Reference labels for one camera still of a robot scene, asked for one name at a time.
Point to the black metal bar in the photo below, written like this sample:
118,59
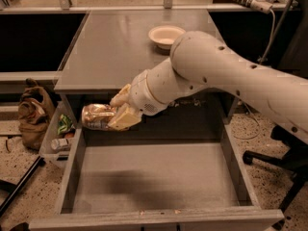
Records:
13,189

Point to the black office chair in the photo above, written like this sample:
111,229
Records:
295,160

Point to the open grey top drawer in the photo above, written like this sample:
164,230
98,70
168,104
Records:
179,171

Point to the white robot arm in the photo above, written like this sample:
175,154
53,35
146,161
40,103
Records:
199,61

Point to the white can in bin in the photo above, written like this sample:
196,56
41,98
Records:
60,144

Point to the green snack bag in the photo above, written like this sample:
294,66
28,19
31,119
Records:
65,124

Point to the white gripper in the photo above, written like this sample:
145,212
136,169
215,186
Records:
141,94

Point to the white paper bowl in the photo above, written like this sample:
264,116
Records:
165,36

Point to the grey drawer cabinet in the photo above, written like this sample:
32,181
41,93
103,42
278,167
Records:
111,49

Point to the brown fabric bag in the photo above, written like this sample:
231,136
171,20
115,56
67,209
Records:
35,110

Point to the crushed orange soda can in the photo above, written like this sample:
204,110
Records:
97,116

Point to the clear plastic bin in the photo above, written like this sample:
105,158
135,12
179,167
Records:
58,158

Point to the orange fruit in bin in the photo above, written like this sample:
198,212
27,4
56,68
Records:
69,135

